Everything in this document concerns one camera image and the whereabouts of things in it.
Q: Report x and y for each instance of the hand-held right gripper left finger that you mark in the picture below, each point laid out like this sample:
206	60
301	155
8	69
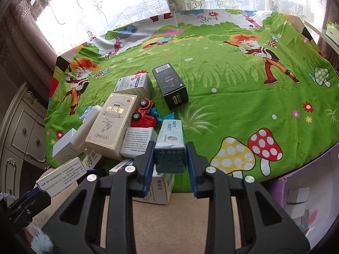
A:
147	169

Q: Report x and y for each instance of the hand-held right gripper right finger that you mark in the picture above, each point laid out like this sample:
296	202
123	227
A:
192	169

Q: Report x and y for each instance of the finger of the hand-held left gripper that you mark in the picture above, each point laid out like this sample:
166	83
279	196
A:
39	197

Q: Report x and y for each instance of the white carton with black text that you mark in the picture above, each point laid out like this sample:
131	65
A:
135	144

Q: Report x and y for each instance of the teal and white carton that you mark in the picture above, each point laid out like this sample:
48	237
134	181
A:
169	143

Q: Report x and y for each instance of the red toy truck blue bucket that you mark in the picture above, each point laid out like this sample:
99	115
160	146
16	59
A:
144	120

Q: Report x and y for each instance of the beige carton with plant drawing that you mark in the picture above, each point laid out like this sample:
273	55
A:
111	127

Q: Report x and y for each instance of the pink cardboard storage box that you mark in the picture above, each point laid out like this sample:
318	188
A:
312	174

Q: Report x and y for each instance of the person's left forearm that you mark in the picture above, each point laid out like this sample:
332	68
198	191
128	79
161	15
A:
41	240

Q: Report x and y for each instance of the white medicine box blue red print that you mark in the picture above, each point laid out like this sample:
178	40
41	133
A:
132	83
159	190

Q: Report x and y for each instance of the long white carton black text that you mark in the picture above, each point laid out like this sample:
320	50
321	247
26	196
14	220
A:
61	176

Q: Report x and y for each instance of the small plain white box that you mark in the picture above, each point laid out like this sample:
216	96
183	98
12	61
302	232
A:
62	148

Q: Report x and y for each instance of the white carton with grey logo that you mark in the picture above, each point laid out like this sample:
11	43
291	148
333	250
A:
93	162

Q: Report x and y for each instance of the cream carved cabinet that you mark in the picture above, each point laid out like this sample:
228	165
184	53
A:
23	127

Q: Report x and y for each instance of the white tube box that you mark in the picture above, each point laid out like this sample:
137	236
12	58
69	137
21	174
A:
84	129

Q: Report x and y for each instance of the green cartoon printed cloth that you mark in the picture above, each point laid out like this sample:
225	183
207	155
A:
225	98

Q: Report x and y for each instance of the black carton with barcode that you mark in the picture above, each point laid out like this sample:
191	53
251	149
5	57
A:
169	84

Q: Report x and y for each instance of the white lace curtain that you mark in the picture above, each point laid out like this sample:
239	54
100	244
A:
106	10

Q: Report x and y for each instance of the brown pink drape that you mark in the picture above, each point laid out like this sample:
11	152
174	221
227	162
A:
21	31

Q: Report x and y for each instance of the green printed packet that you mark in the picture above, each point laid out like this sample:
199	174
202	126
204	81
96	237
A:
332	33

